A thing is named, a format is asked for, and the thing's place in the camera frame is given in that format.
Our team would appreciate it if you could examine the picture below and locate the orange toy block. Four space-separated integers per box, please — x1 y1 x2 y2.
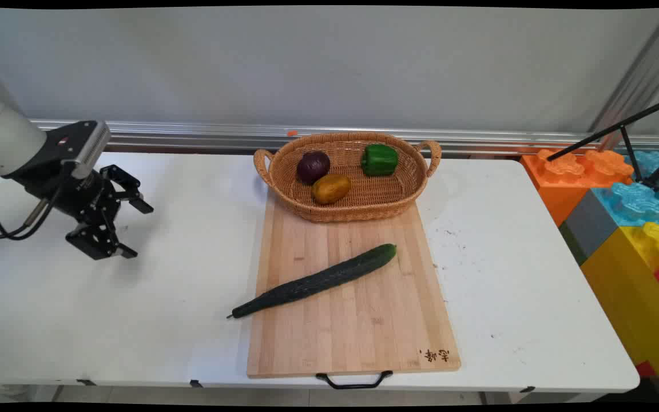
521 148 634 227

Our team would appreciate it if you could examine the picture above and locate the grey toy block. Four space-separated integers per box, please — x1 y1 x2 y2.
559 189 620 267

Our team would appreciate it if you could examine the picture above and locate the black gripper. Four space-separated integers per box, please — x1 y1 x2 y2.
19 164 154 262

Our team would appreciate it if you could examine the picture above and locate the black tripod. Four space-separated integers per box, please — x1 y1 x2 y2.
546 93 659 193

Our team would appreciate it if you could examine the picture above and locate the black cutting board handle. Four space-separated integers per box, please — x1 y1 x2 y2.
315 370 394 390

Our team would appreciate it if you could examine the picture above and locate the light blue toy block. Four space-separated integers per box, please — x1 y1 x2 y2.
624 150 659 185
591 181 659 227

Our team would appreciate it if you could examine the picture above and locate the bamboo cutting board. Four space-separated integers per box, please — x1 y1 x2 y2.
247 192 462 379

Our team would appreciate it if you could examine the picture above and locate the woven wicker basket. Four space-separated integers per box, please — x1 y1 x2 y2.
253 132 442 223

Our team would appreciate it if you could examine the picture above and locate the aluminium rail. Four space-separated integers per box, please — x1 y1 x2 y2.
29 119 659 155

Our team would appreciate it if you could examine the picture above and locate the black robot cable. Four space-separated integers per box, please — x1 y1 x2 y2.
0 172 74 241

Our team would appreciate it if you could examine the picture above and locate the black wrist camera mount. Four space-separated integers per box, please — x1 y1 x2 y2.
45 120 112 181

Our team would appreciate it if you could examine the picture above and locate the green bell pepper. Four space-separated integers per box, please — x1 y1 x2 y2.
360 144 399 177

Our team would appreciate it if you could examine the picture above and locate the purple onion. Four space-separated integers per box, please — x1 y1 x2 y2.
296 150 331 185

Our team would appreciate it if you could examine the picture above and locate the yellow toy block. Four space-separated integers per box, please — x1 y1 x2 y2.
580 221 659 402

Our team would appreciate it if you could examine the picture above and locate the brown potato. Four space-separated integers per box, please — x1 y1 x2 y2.
312 174 352 205

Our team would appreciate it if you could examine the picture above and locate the long dark green cucumber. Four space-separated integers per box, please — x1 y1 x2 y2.
227 243 398 319

